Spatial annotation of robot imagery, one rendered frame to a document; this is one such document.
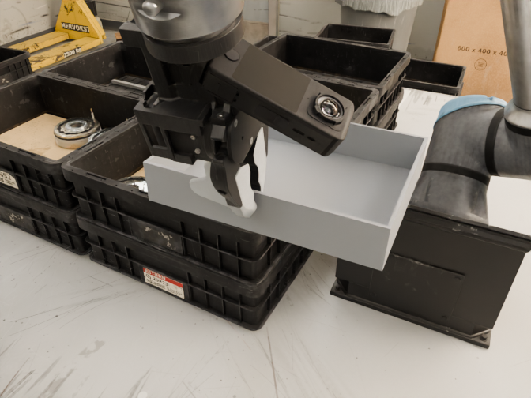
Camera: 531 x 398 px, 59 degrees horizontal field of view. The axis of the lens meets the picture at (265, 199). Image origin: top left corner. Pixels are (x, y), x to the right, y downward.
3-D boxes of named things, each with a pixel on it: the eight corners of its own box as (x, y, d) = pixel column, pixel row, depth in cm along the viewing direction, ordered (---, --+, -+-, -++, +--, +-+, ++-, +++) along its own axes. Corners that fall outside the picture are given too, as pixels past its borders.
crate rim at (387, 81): (411, 60, 132) (412, 52, 130) (379, 99, 110) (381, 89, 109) (284, 39, 147) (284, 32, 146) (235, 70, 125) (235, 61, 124)
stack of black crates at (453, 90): (445, 150, 243) (467, 65, 217) (437, 178, 221) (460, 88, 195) (370, 135, 257) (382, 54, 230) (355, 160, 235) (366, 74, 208)
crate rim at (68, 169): (333, 155, 89) (334, 144, 87) (257, 249, 67) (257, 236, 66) (165, 113, 104) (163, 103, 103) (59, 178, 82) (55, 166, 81)
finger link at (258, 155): (222, 176, 51) (204, 114, 44) (273, 187, 50) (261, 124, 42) (211, 197, 50) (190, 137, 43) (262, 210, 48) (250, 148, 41)
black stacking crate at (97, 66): (235, 103, 131) (233, 63, 124) (170, 149, 110) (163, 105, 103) (126, 78, 146) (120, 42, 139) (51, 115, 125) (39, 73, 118)
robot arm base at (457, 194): (477, 241, 88) (491, 191, 89) (495, 234, 74) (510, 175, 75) (397, 218, 93) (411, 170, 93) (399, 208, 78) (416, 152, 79)
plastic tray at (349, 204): (419, 173, 59) (428, 137, 56) (382, 271, 44) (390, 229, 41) (232, 131, 68) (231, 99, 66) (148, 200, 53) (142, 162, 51)
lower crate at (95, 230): (325, 238, 101) (329, 193, 94) (258, 339, 79) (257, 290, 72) (175, 189, 116) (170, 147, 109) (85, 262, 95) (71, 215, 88)
